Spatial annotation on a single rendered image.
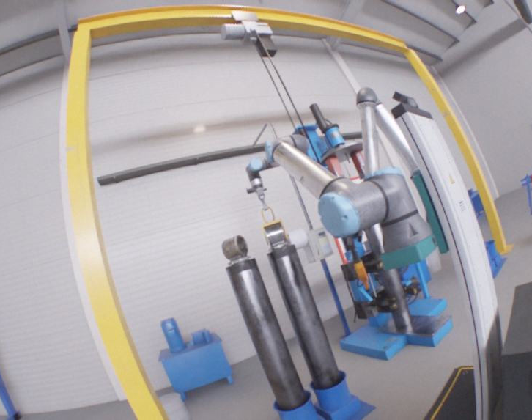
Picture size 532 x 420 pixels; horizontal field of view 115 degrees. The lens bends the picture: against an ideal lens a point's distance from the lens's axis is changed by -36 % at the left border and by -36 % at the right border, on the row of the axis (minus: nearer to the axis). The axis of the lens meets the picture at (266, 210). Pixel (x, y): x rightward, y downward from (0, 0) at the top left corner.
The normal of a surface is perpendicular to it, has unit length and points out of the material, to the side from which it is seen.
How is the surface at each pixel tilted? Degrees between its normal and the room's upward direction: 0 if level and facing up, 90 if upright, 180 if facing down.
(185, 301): 90
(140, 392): 90
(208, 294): 90
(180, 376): 90
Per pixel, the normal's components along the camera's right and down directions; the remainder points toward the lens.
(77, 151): 0.33, -0.29
